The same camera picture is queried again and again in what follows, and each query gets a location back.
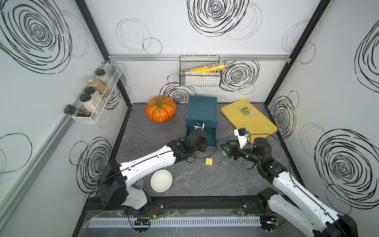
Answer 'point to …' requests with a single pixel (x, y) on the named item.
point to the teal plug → (224, 154)
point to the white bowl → (161, 180)
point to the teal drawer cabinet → (204, 108)
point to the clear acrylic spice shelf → (114, 70)
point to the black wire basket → (203, 78)
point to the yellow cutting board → (242, 114)
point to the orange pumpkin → (161, 109)
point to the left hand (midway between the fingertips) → (203, 139)
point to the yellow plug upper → (208, 161)
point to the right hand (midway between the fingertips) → (224, 144)
